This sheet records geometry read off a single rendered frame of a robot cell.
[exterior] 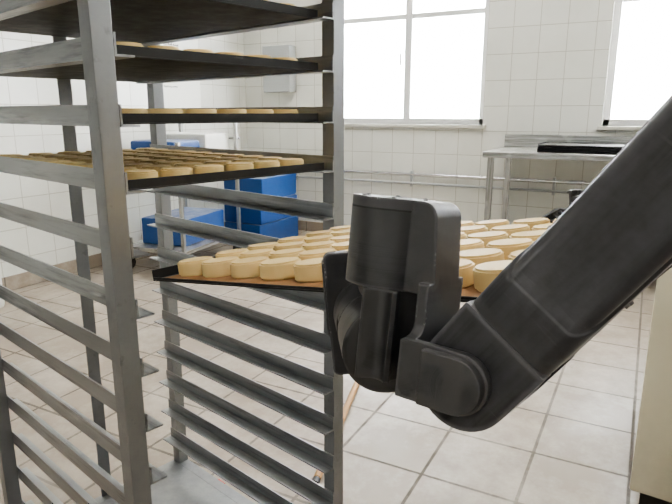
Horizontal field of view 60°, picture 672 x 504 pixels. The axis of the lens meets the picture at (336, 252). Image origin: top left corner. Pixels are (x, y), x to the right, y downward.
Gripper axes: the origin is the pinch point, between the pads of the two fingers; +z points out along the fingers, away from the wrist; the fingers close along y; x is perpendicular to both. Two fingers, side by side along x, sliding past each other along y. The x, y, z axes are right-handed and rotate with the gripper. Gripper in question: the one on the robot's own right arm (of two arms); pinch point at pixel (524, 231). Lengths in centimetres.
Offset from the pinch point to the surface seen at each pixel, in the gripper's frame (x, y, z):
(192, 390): -69, -44, 68
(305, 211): -34.3, 3.4, 31.6
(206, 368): -64, -37, 62
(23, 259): -29, 1, 85
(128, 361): 1, -12, 59
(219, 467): -63, -64, 62
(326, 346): -33, -24, 30
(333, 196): -29.1, 6.1, 25.9
